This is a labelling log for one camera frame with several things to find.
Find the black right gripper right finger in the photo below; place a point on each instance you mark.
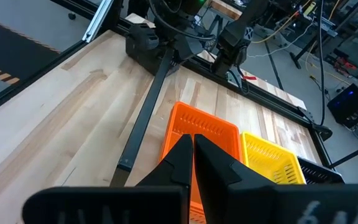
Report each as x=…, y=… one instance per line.
x=244, y=202

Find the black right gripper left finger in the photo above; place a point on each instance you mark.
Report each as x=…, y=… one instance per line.
x=160, y=202

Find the yellow plastic slotted basket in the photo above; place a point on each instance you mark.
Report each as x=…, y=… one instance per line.
x=266, y=155

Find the black plastic slotted basket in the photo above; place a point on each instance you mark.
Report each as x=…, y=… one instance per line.
x=315, y=174

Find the orange plastic slotted basket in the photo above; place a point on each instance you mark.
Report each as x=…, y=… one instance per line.
x=204, y=124

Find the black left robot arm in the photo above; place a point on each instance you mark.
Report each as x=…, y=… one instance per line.
x=145, y=46

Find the black table clamp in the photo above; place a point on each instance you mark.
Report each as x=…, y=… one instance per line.
x=320, y=130

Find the black stand leg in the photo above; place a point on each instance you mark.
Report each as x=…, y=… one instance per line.
x=353, y=155

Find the red tag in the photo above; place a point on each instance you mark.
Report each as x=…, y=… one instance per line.
x=250, y=77

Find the black computer box blue light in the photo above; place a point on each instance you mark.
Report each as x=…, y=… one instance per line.
x=350, y=105

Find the wooden background table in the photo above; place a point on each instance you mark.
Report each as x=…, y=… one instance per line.
x=225, y=9

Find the black floor mat orange stripes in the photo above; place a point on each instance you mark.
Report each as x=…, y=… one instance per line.
x=11, y=53

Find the silver aluminium extrusion post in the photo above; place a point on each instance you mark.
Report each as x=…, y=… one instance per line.
x=99, y=18

